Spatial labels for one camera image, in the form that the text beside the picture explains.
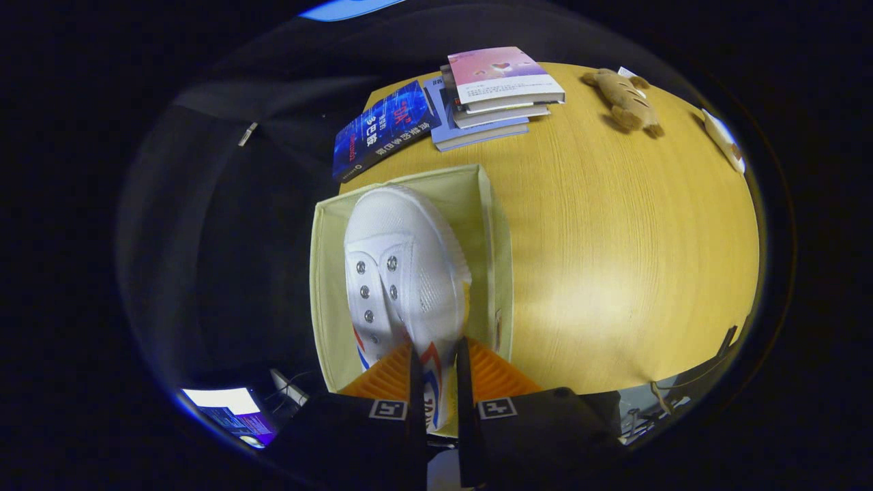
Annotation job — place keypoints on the white oval object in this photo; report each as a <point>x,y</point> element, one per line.
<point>723,140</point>

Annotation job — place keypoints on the computer monitor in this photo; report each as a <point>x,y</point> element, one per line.
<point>218,399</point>

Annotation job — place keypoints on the silver metal clip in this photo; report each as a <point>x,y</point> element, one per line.
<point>247,134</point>

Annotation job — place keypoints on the green fabric storage box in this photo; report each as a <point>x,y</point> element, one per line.
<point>327,307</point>

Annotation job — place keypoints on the white canvas shoe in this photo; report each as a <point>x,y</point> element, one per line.
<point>409,232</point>

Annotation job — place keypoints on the dark blue book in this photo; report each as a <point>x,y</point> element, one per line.
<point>382,129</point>

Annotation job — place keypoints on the brown plush toy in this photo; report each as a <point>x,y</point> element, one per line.
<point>624,99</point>

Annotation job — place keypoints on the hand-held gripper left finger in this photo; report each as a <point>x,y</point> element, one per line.
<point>417,423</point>

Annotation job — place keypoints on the grey cover book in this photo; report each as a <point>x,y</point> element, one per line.
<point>498,120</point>
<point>505,109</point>

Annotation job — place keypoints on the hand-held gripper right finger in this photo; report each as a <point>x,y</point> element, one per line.
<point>465,423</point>

